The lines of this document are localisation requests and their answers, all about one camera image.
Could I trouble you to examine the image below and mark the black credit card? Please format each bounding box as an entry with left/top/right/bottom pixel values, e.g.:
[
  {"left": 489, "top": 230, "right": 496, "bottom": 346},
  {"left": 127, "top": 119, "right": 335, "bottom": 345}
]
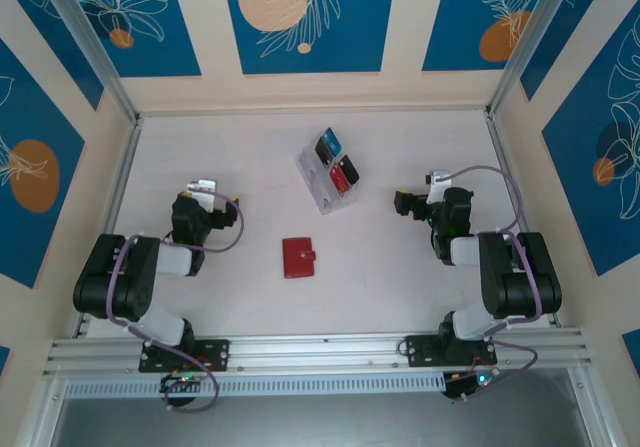
[
  {"left": 338, "top": 154, "right": 362, "bottom": 187},
  {"left": 314, "top": 137, "right": 335, "bottom": 166}
]

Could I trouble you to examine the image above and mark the red card holder wallet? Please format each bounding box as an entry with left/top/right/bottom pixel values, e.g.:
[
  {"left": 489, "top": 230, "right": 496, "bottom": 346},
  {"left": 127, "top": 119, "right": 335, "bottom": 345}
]
[{"left": 282, "top": 237, "right": 318, "bottom": 280}]

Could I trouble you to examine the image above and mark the clear acrylic card stand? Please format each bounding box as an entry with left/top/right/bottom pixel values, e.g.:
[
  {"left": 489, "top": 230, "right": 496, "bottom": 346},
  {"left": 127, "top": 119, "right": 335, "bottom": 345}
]
[{"left": 297, "top": 127, "right": 364, "bottom": 217}]

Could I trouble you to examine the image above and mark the aluminium table side rail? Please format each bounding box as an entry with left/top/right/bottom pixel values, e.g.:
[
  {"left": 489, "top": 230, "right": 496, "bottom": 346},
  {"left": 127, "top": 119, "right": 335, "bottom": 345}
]
[
  {"left": 484, "top": 110, "right": 560, "bottom": 327},
  {"left": 73, "top": 116, "right": 145, "bottom": 338}
]

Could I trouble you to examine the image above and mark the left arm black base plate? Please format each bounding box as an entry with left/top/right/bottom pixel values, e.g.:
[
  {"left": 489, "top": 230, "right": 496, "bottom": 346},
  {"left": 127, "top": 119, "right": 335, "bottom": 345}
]
[{"left": 138, "top": 339, "right": 231, "bottom": 373}]

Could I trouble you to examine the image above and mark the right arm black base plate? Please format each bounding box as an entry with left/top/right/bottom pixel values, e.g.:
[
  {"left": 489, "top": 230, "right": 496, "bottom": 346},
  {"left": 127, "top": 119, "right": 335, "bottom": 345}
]
[{"left": 403, "top": 334, "right": 499, "bottom": 368}]

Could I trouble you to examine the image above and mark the aluminium mounting rail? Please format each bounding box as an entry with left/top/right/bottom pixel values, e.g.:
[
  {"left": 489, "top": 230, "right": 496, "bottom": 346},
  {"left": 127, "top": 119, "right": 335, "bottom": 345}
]
[{"left": 42, "top": 327, "right": 594, "bottom": 377}]

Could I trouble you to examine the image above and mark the grey slotted cable duct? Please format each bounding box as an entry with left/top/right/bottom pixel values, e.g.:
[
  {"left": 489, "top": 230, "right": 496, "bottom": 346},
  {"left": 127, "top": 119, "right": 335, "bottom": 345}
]
[{"left": 62, "top": 372, "right": 447, "bottom": 399}]

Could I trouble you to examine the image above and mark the aluminium frame post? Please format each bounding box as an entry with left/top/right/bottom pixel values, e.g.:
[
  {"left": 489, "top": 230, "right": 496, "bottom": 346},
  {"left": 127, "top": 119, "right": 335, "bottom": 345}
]
[
  {"left": 37, "top": 0, "right": 142, "bottom": 128},
  {"left": 485, "top": 0, "right": 585, "bottom": 118}
]

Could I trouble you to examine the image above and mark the aluminium frame leg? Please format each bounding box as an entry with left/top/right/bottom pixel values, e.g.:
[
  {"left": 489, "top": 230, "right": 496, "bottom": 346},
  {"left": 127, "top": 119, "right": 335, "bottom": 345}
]
[
  {"left": 567, "top": 366, "right": 620, "bottom": 447},
  {"left": 18, "top": 374, "right": 69, "bottom": 447}
]

